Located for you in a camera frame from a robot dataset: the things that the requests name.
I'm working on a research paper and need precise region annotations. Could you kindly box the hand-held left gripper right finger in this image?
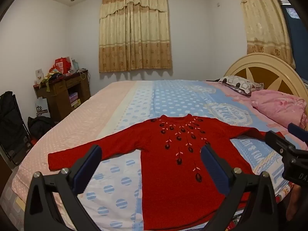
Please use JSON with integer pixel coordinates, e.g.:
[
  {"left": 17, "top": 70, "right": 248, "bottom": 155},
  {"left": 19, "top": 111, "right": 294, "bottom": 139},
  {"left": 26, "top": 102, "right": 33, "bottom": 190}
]
[{"left": 201, "top": 145, "right": 280, "bottom": 231}]

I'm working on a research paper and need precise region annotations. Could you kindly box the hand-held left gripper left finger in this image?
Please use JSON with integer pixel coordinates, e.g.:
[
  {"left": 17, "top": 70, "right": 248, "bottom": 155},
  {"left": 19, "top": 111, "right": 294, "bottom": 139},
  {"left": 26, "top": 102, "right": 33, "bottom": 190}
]
[{"left": 25, "top": 145, "right": 103, "bottom": 231}]

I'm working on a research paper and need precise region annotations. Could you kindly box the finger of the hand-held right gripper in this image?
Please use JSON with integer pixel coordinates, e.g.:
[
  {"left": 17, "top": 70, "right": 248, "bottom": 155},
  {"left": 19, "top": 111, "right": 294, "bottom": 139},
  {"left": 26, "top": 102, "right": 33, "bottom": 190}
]
[
  {"left": 265, "top": 130, "right": 296, "bottom": 154},
  {"left": 288, "top": 123, "right": 308, "bottom": 147}
]

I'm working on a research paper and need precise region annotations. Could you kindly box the red embroidered sweater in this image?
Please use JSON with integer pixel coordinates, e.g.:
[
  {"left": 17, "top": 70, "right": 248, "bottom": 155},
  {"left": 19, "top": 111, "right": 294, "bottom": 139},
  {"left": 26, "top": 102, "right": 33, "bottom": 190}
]
[{"left": 48, "top": 114, "right": 283, "bottom": 230}]

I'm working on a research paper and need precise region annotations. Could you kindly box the pink pillow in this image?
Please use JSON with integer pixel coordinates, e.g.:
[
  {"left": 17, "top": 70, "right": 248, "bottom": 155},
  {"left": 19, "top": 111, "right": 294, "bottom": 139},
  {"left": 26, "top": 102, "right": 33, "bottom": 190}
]
[{"left": 250, "top": 90, "right": 308, "bottom": 128}]

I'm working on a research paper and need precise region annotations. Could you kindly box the pink dotted bedsheet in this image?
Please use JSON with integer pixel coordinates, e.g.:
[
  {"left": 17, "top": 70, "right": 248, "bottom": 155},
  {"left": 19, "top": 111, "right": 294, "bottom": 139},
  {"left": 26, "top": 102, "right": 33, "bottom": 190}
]
[{"left": 0, "top": 80, "right": 137, "bottom": 231}]

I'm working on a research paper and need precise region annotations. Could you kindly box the black bag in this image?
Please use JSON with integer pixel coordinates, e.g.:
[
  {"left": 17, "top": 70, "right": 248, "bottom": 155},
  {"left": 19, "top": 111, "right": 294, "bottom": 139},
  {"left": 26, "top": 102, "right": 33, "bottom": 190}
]
[{"left": 27, "top": 116, "right": 56, "bottom": 140}]

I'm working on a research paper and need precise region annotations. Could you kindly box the black and white patterned pillow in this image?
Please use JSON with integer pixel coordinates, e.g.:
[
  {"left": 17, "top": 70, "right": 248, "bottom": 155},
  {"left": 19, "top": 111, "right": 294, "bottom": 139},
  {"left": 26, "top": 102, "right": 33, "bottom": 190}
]
[{"left": 213, "top": 76, "right": 264, "bottom": 96}]

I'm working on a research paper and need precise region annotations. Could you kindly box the stack of books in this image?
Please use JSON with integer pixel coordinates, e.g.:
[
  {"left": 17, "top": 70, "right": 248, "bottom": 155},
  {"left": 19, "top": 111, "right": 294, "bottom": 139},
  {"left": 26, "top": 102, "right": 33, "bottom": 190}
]
[{"left": 69, "top": 92, "right": 81, "bottom": 108}]

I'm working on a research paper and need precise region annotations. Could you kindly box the white paper bag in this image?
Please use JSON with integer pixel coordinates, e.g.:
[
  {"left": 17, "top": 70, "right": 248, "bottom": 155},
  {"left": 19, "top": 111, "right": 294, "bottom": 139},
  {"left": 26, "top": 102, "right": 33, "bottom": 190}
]
[{"left": 35, "top": 102, "right": 50, "bottom": 117}]

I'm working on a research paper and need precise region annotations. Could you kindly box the brown wooden desk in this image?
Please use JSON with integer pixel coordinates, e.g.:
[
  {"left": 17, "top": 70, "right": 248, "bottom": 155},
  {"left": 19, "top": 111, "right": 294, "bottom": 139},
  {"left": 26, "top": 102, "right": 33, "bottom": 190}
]
[{"left": 34, "top": 69, "right": 91, "bottom": 123}]

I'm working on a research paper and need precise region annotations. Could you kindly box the cream and brown bed headboard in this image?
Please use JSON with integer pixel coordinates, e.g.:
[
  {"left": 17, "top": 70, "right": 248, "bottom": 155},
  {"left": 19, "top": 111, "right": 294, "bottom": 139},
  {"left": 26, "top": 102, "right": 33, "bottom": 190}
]
[{"left": 224, "top": 52, "right": 308, "bottom": 112}]

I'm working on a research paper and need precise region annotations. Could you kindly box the bed with dotted sheet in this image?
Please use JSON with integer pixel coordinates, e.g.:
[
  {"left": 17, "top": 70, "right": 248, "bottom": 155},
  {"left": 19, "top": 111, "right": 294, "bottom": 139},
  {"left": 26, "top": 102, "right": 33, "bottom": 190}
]
[{"left": 77, "top": 79, "right": 308, "bottom": 231}]

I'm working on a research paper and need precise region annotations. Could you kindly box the black folding chair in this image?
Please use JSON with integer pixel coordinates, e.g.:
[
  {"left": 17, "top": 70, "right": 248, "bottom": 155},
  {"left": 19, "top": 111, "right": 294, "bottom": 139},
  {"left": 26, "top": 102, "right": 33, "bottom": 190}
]
[{"left": 0, "top": 91, "right": 32, "bottom": 167}]

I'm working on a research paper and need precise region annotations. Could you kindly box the dark window pane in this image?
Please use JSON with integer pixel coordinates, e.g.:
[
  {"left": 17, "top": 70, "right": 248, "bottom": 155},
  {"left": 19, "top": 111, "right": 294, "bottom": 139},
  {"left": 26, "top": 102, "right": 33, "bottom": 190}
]
[{"left": 279, "top": 0, "right": 308, "bottom": 79}]

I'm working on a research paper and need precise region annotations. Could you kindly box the colourful cloth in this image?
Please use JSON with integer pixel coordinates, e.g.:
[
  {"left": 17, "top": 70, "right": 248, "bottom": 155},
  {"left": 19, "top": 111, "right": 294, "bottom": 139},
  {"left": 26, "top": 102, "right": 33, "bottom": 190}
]
[{"left": 40, "top": 70, "right": 67, "bottom": 92}]

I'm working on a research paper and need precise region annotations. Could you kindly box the white card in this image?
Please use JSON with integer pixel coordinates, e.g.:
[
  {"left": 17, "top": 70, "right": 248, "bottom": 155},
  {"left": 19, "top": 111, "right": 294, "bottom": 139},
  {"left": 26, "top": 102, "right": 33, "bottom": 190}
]
[{"left": 35, "top": 69, "right": 44, "bottom": 85}]

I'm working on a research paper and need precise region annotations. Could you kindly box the red gift bag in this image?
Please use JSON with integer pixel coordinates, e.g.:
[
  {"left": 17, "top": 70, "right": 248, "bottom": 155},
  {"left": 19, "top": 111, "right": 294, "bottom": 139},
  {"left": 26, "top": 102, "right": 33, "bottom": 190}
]
[{"left": 54, "top": 57, "right": 73, "bottom": 74}]

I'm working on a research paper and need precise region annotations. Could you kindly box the beige flowered curtain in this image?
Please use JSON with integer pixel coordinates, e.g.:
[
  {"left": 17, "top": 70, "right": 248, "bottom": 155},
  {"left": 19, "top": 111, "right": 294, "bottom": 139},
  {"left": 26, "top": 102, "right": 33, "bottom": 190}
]
[{"left": 234, "top": 0, "right": 296, "bottom": 68}]

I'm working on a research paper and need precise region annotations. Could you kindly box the beige window curtain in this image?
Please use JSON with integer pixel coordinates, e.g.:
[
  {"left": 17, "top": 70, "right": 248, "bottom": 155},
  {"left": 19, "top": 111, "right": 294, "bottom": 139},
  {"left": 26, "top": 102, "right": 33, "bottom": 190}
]
[{"left": 99, "top": 0, "right": 173, "bottom": 73}]

